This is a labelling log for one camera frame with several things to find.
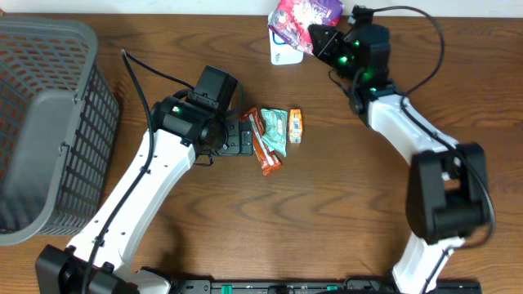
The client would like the orange snack bar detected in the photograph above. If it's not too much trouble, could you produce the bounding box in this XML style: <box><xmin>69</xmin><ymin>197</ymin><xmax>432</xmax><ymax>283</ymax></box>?
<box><xmin>241</xmin><ymin>107</ymin><xmax>282</xmax><ymax>176</ymax></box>

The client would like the grey plastic mesh basket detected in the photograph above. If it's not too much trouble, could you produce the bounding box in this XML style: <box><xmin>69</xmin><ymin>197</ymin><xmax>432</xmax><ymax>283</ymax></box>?
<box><xmin>1</xmin><ymin>16</ymin><xmax>120</xmax><ymax>246</ymax></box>

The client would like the teal snack packet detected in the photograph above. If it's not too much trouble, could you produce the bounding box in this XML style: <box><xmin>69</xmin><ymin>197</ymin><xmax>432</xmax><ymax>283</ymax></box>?
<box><xmin>261</xmin><ymin>109</ymin><xmax>288</xmax><ymax>157</ymax></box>

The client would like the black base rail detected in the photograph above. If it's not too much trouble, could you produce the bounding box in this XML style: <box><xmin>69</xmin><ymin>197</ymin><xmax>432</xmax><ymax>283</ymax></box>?
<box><xmin>171</xmin><ymin>278</ymin><xmax>399</xmax><ymax>294</ymax></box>

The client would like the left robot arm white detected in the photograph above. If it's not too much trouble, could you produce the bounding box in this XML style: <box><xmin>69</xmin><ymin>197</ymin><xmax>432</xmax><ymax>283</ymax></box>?
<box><xmin>35</xmin><ymin>93</ymin><xmax>253</xmax><ymax>293</ymax></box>

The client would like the purple snack package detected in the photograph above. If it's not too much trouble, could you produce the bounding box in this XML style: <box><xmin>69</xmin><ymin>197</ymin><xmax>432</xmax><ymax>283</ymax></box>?
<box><xmin>267</xmin><ymin>0</ymin><xmax>344</xmax><ymax>55</ymax></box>

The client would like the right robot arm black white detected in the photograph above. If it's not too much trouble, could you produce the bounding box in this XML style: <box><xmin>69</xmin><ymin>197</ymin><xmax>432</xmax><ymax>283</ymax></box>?
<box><xmin>308</xmin><ymin>24</ymin><xmax>495</xmax><ymax>293</ymax></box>

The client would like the small orange white packet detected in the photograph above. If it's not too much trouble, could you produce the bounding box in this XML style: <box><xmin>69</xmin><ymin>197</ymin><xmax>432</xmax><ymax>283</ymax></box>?
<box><xmin>288</xmin><ymin>109</ymin><xmax>303</xmax><ymax>144</ymax></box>

